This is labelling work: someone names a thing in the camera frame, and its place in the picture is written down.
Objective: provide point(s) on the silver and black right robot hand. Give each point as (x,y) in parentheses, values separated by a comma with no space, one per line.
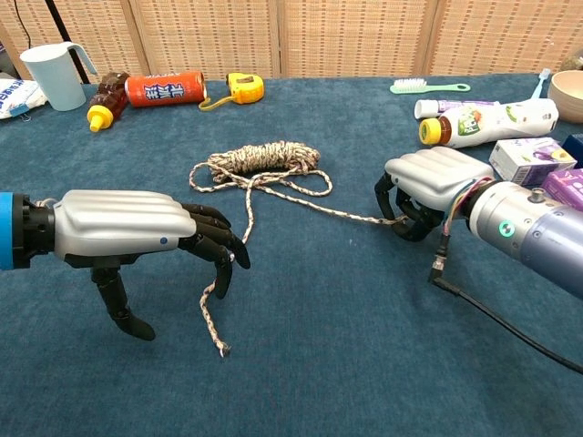
(432,177)

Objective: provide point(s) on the silver and black left robot hand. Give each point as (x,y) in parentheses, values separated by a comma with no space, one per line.
(114,223)

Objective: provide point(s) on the white and purple toothpaste tube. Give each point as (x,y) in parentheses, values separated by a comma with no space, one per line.
(428,108)

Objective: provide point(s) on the white drink bottle yellow cap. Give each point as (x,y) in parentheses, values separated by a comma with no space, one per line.
(492,123)

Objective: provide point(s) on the white carton with purple print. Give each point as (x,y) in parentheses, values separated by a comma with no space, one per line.
(524,161)

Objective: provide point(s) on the mint green hairbrush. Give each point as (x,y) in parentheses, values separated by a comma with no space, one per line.
(410,86)

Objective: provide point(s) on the brown bottle with yellow cap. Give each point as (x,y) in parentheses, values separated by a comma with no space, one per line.
(111,98)

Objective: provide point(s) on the purple box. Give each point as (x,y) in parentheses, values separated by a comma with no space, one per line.
(567,184)

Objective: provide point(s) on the orange soda can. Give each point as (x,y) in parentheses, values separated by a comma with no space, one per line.
(164,89)

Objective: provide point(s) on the dark blue box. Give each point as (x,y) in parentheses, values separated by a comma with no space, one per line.
(575,145)

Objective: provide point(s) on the light blue toothbrush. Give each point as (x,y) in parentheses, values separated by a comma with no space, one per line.
(542,79)

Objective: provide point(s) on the pale blue plastic pitcher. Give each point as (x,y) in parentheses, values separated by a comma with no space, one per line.
(50,82)

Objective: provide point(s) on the beige bowl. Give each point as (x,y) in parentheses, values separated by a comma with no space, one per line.
(569,102)

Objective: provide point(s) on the white bag with blue print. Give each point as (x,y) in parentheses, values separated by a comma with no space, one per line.
(18,98)

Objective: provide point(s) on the bamboo folding screen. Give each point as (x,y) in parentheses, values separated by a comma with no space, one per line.
(319,36)

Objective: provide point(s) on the yellow tape measure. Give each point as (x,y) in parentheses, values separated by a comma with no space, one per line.
(246,88)

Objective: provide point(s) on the black tripod stand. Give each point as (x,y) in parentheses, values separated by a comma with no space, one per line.
(59,18)

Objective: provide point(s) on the blue carpet table cover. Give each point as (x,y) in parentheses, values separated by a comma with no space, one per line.
(319,364)

